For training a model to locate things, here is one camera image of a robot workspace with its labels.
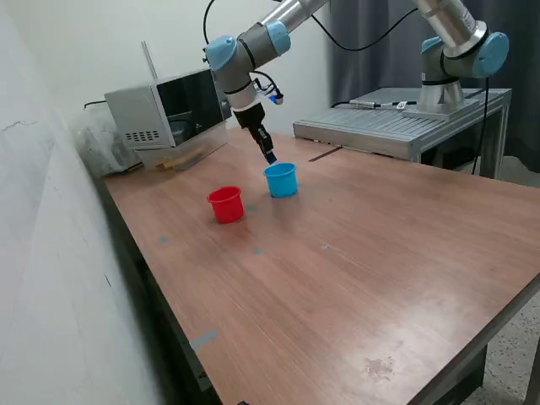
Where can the aluminium robot base platform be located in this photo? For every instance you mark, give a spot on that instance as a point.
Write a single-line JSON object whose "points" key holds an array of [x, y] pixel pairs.
{"points": [[363, 126]]}

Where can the tan wooden pieces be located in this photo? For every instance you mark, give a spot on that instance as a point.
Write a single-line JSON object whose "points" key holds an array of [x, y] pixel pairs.
{"points": [[177, 161]]}

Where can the silver microwave oven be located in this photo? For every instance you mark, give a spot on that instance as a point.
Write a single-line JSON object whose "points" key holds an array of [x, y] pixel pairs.
{"points": [[139, 109]]}

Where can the thin metal rod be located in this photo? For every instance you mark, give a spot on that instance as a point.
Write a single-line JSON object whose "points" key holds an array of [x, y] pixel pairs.
{"points": [[149, 61]]}

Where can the clear plastic box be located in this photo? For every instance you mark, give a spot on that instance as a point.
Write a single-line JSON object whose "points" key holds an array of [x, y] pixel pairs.
{"points": [[211, 143]]}

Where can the silver cylindrical connector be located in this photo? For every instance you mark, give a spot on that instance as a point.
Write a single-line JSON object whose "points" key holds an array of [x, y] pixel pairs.
{"points": [[363, 104]]}

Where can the crumpled clear plastic bundle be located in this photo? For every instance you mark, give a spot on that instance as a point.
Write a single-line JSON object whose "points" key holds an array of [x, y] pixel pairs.
{"points": [[97, 143]]}

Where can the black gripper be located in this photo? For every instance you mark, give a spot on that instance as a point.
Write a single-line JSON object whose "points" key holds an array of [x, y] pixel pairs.
{"points": [[250, 118]]}

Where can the wrist camera blue light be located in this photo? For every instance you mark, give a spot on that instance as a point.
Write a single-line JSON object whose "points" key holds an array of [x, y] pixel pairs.
{"points": [[276, 98]]}

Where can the large grey tape patch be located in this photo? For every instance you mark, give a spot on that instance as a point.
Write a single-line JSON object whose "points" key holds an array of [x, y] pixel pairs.
{"points": [[203, 339]]}

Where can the dark flat strip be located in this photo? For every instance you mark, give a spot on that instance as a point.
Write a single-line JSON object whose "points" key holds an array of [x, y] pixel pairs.
{"points": [[322, 154]]}

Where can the blue plastic cup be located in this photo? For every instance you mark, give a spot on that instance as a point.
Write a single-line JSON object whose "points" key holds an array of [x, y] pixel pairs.
{"points": [[280, 185]]}

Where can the silver UR5e robot arm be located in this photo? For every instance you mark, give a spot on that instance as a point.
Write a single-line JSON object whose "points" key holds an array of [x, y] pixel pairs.
{"points": [[240, 67]]}

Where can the red plastic cup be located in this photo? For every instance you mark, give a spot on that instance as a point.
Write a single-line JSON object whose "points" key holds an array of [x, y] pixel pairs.
{"points": [[226, 208]]}

